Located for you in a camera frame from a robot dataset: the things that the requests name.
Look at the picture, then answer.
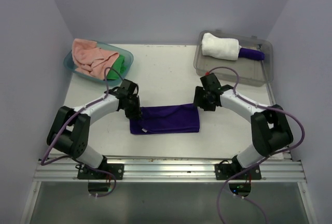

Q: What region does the dark purple towel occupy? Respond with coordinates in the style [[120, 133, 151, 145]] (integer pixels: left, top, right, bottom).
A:
[[130, 104, 200, 135]]

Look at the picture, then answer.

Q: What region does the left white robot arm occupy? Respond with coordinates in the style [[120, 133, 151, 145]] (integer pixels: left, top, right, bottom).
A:
[[41, 83, 142, 179]]

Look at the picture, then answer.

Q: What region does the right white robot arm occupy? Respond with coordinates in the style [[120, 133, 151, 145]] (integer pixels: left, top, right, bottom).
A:
[[193, 85, 294, 179]]

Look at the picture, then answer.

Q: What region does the green towel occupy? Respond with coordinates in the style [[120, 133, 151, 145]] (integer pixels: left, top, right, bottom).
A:
[[106, 55, 127, 80]]

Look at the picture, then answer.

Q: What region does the rolled white towel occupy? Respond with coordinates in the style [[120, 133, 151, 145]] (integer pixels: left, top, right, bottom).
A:
[[201, 33, 241, 61]]

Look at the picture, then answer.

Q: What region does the grey transparent plastic tray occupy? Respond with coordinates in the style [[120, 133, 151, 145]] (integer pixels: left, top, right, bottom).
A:
[[193, 31, 273, 87]]

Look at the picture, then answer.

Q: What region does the rolled purple towel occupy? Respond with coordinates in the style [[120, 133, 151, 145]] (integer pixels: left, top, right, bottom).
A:
[[238, 48, 265, 61]]

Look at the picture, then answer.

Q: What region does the pink towel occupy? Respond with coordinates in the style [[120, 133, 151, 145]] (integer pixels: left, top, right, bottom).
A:
[[72, 38, 120, 80]]

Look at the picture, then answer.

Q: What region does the teal plastic bin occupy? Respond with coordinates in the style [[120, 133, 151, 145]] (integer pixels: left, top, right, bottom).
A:
[[63, 41, 134, 86]]

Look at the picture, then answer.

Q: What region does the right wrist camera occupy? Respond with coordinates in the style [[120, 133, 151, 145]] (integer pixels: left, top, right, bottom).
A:
[[200, 73, 221, 92]]

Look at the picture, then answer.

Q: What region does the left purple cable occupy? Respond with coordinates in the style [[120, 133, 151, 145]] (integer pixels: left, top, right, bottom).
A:
[[40, 66, 124, 198]]

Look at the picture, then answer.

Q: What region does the purple cable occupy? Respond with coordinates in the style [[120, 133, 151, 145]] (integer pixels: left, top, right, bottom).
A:
[[209, 66, 306, 224], [40, 66, 124, 198]]

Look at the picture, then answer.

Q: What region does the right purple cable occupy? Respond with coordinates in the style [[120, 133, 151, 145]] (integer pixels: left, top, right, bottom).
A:
[[209, 66, 306, 224]]

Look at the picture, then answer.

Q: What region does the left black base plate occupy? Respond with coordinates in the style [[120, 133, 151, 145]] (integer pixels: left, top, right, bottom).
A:
[[75, 157, 124, 180]]

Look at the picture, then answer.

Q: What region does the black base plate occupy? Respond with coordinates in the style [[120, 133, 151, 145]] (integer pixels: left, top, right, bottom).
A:
[[75, 157, 124, 180], [214, 160, 262, 180]]

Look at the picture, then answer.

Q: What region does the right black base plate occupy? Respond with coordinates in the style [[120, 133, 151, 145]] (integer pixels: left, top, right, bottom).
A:
[[214, 160, 262, 180]]

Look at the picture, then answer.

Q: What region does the aluminium mounting rail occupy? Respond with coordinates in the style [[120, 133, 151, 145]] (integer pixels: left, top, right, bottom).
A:
[[33, 154, 306, 183]]

